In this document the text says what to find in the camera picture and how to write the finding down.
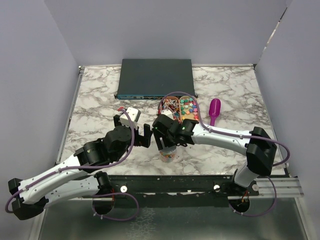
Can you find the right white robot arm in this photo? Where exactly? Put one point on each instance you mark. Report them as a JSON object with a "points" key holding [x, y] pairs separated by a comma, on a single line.
{"points": [[256, 145]]}

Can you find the beige tray of star candies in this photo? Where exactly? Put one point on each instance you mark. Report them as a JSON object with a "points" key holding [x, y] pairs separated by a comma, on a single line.
{"points": [[188, 109]]}

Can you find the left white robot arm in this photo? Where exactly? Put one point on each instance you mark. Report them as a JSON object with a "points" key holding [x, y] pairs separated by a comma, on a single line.
{"points": [[80, 175]]}

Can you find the blue network switch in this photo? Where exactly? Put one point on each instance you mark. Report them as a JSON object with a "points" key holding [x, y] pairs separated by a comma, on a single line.
{"points": [[151, 79]]}

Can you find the purple plastic scoop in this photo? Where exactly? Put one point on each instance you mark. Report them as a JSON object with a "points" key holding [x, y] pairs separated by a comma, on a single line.
{"points": [[214, 110]]}

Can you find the clear plastic jar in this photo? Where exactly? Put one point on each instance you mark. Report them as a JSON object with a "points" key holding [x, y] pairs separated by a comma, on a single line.
{"points": [[168, 154]]}

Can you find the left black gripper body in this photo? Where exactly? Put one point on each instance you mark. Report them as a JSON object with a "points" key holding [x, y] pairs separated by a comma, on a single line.
{"points": [[138, 140]]}

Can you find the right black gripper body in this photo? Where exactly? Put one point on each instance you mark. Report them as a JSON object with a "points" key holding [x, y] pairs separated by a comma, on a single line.
{"points": [[168, 140]]}

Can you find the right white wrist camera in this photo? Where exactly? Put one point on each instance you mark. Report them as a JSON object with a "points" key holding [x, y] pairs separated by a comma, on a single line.
{"points": [[167, 112]]}

